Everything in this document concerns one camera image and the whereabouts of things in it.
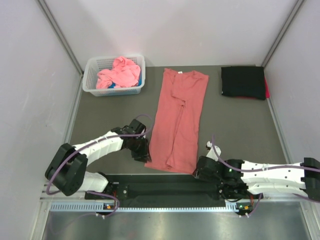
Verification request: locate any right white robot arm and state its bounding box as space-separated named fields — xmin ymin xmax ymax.
xmin=193 ymin=156 xmax=320 ymax=202

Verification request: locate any salmon pink t shirt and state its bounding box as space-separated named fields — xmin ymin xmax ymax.
xmin=145 ymin=68 xmax=209 ymax=174

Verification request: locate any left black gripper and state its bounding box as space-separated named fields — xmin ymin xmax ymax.
xmin=129 ymin=136 xmax=151 ymax=163

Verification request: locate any white plastic basket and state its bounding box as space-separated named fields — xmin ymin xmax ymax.
xmin=82 ymin=54 xmax=146 ymax=97

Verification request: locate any slotted grey cable duct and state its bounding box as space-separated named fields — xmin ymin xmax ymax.
xmin=50 ymin=202 xmax=251 ymax=213

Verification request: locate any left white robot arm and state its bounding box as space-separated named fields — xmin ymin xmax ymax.
xmin=44 ymin=118 xmax=151 ymax=199

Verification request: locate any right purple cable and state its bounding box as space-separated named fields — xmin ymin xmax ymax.
xmin=211 ymin=135 xmax=320 ymax=218

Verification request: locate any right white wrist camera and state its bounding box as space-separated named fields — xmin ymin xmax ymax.
xmin=206 ymin=141 xmax=221 ymax=162

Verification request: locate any folded black t shirt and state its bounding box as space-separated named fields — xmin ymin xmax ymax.
xmin=221 ymin=66 xmax=267 ymax=101

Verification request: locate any pink t shirt in basket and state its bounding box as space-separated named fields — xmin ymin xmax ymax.
xmin=96 ymin=56 xmax=141 ymax=89

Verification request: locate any folded red t shirt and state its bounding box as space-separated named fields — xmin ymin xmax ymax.
xmin=264 ymin=78 xmax=270 ymax=99

